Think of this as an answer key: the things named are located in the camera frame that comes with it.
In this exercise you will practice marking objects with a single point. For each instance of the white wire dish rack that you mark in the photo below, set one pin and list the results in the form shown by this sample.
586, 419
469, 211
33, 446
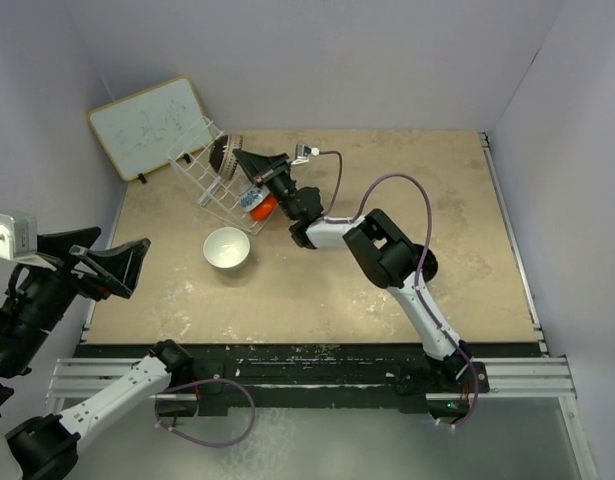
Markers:
189, 158

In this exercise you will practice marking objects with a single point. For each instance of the small whiteboard wooden frame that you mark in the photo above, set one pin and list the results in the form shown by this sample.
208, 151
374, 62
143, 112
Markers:
142, 132

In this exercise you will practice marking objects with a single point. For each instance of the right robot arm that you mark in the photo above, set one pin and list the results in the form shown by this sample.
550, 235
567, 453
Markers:
386, 256

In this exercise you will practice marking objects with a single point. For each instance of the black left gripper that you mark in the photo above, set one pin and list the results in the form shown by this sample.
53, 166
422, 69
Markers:
119, 267

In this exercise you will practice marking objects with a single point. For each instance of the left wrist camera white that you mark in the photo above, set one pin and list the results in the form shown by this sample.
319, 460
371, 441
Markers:
19, 239

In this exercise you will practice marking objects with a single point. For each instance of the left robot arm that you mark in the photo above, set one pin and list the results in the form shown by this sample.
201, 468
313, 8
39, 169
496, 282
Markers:
85, 396

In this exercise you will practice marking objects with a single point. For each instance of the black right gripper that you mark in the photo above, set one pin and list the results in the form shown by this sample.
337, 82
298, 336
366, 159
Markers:
259, 166

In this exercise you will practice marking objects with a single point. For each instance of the brown glazed bowl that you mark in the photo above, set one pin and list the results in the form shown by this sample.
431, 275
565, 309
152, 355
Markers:
222, 158

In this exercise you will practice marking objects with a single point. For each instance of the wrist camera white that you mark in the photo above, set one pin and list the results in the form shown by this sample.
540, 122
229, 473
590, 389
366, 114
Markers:
19, 239
303, 153

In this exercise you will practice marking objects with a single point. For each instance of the blue white patterned bowl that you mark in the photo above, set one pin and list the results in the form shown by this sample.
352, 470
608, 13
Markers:
252, 197

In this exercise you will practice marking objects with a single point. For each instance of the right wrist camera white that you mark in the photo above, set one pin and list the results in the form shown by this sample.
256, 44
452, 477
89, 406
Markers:
303, 153

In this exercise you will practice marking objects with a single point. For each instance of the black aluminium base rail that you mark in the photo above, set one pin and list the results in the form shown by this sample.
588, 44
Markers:
359, 376

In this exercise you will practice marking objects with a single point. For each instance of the orange bowl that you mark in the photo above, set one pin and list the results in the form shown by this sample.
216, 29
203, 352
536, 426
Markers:
264, 209

